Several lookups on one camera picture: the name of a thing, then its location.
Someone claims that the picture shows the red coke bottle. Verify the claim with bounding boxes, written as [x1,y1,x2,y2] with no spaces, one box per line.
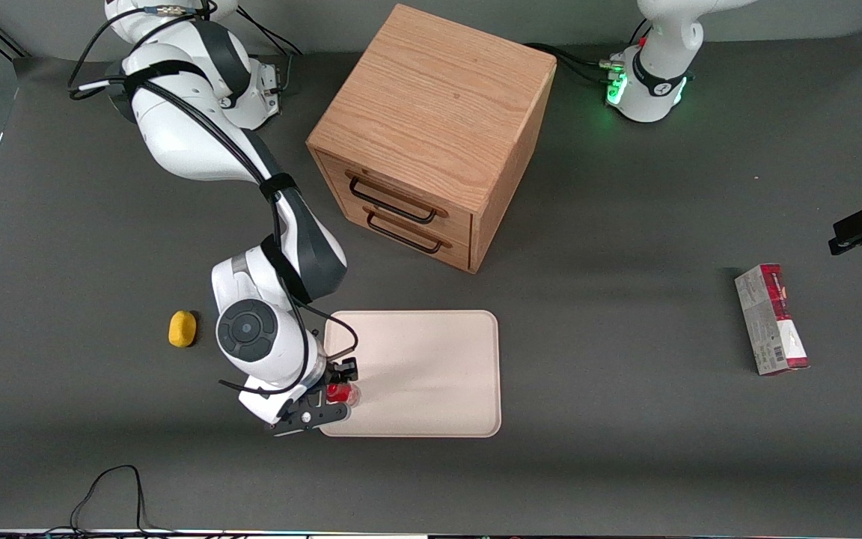
[325,382,363,408]

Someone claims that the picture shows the beige plastic tray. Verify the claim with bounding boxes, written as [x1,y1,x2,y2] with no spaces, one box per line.
[317,310,502,439]

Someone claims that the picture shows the red grey carton box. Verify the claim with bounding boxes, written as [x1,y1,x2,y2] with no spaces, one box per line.
[734,263,810,376]

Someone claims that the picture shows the yellow lemon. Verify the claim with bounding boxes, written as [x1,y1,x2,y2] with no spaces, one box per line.
[168,311,198,348]

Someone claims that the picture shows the wooden drawer front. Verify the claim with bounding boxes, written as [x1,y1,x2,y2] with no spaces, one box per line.
[316,150,474,248]
[340,199,474,272]

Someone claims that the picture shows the wooden drawer cabinet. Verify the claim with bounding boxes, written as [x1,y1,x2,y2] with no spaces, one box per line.
[306,3,557,275]

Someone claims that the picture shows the grey table mat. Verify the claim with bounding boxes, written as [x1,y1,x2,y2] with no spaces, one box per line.
[0,28,862,534]

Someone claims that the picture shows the black drawer handle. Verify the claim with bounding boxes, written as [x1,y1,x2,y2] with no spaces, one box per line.
[346,173,449,225]
[363,207,452,255]

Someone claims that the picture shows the black floor cable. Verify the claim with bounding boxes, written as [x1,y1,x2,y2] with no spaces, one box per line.
[42,465,177,537]

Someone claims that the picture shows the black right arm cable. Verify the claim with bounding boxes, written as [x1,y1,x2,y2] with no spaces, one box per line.
[67,0,361,396]

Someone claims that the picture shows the black left base cables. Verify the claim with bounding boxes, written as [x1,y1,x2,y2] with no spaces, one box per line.
[524,18,653,88]

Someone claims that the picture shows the black base cables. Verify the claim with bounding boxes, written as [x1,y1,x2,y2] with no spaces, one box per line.
[236,10,306,97]
[524,18,653,88]

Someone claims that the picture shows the black right base cables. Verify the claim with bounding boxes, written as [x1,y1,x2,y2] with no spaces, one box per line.
[236,10,306,97]

